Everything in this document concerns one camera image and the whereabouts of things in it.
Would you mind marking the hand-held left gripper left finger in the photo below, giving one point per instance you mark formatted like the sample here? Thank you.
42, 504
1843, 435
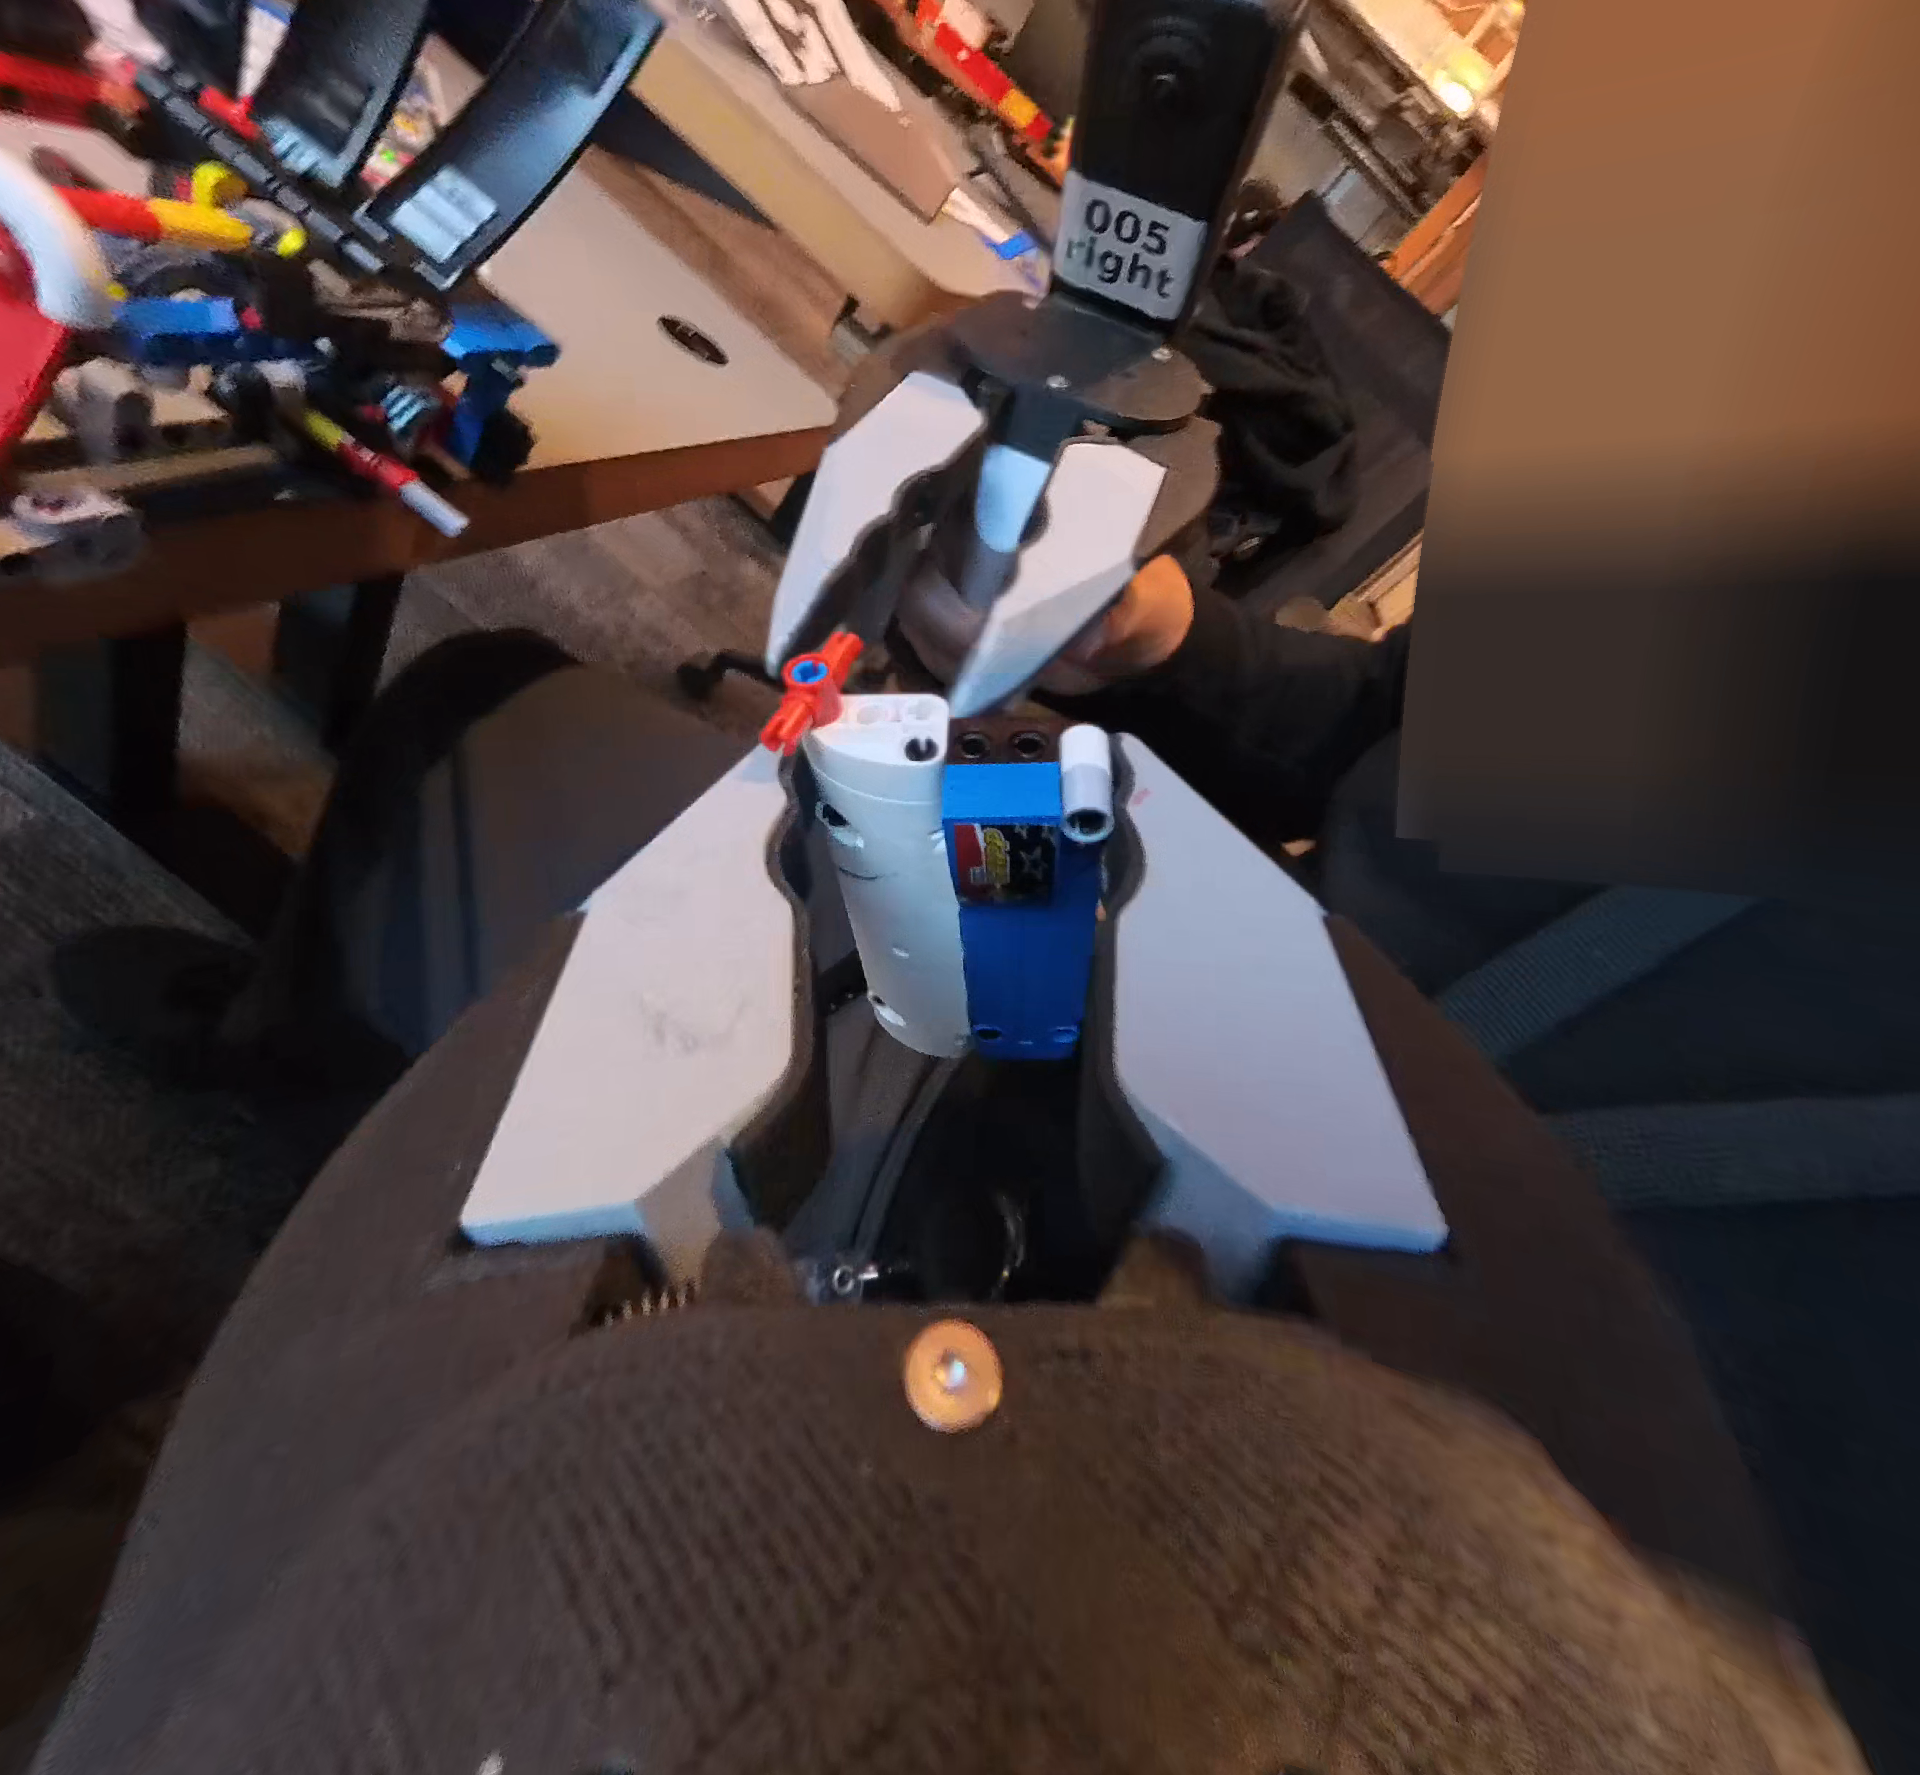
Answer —
646, 1038

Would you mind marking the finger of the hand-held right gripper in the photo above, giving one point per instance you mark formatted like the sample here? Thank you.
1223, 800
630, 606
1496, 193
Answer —
1081, 560
856, 498

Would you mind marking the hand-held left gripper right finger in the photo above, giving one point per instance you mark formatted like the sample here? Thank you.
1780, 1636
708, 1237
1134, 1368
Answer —
1263, 1038

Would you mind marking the blue and white brick assembly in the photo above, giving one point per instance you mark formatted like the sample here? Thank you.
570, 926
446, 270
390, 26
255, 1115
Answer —
903, 875

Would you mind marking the toy brick race car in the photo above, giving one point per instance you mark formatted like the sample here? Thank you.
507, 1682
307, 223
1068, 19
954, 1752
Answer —
346, 51

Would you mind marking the person's right forearm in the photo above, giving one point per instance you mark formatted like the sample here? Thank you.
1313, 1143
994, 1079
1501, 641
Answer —
1291, 695

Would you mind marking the round desk grommet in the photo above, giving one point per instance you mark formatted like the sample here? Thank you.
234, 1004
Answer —
691, 337

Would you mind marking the person's dark clothed body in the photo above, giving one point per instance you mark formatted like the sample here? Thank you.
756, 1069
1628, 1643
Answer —
1726, 1054

